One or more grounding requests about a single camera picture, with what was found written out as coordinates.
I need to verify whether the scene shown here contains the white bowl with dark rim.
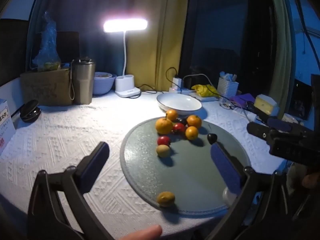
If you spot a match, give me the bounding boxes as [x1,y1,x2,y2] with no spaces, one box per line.
[157,93,202,116]

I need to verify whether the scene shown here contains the blue plastic bag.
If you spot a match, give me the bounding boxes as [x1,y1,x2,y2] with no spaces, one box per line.
[32,11,62,72]

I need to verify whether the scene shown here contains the yellow-green kiwi fruit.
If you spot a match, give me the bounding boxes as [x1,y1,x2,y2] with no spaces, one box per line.
[156,144,171,158]

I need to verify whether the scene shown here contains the yellow curtain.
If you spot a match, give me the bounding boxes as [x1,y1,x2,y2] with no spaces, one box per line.
[126,0,188,92]

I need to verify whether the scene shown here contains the white textured tablecloth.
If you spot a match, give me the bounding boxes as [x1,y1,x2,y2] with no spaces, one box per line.
[0,90,300,240]

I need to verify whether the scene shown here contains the white desk lamp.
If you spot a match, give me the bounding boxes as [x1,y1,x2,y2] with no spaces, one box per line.
[103,17,148,98]

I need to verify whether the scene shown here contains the dark framed panel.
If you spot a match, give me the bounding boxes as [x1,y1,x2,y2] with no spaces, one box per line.
[290,79,313,121]

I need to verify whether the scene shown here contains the small tangerine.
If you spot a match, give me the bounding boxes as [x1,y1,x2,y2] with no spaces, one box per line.
[185,126,199,140]
[166,109,178,122]
[186,114,202,128]

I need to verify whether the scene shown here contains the purple cloth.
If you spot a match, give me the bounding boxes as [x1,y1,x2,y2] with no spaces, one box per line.
[229,93,256,108]

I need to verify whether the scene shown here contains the yellow and white packet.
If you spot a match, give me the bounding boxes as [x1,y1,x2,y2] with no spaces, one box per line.
[253,94,280,117]

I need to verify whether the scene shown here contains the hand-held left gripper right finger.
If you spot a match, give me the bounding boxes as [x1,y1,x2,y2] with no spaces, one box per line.
[205,142,301,240]

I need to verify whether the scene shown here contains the green curtain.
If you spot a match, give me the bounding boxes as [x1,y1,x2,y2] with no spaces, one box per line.
[265,0,298,110]

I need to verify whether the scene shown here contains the black cable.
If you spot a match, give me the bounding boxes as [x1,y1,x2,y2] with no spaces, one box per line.
[165,67,179,90]
[136,83,171,95]

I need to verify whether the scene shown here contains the white power strip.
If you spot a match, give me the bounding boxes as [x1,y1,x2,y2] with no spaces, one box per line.
[169,86,196,95]

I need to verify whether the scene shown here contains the grey-blue curtain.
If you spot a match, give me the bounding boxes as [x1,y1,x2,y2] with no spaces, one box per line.
[27,0,140,80]

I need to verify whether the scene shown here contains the large tangerine with stem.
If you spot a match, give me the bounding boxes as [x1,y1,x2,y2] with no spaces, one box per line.
[155,114,173,135]

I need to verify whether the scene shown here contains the white printed box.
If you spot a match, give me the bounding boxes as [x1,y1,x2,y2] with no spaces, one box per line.
[0,99,16,155]

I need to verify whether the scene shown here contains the dark rectangular panel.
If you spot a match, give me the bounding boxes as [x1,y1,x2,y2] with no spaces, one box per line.
[55,31,80,64]

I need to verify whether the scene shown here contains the round grey glass board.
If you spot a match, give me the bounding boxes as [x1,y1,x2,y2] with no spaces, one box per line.
[120,116,252,217]

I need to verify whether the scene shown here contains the white cable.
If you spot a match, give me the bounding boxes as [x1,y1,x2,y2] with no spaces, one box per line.
[182,73,222,97]

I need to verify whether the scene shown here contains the white plastic basket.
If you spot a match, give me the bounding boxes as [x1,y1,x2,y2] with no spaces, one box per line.
[217,71,238,99]

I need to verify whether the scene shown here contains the steel tumbler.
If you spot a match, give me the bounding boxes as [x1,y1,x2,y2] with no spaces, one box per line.
[71,58,96,105]

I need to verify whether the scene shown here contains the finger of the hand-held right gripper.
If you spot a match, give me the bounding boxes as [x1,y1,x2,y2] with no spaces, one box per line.
[247,122,275,143]
[257,114,313,133]

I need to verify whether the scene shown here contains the cardboard box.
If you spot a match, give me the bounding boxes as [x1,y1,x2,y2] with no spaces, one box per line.
[20,68,73,106]

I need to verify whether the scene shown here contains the purple bowl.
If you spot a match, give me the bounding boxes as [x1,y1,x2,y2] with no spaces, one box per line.
[93,72,117,95]

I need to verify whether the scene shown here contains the red cherry tomato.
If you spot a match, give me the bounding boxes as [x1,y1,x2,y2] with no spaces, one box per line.
[172,123,186,134]
[157,135,171,146]

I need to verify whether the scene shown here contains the person's left hand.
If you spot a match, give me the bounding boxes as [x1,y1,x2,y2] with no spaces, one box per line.
[117,224,162,240]

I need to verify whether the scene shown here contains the black round case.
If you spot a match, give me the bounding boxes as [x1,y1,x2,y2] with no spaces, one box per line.
[19,99,41,123]

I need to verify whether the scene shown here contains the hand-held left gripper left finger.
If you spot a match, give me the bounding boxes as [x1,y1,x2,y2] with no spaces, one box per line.
[27,141,113,240]

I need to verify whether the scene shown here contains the yellow plastic bag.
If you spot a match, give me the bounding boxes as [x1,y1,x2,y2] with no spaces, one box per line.
[191,84,221,98]

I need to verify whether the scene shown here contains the person's right hand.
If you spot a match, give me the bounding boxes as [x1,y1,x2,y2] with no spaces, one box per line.
[302,172,320,188]

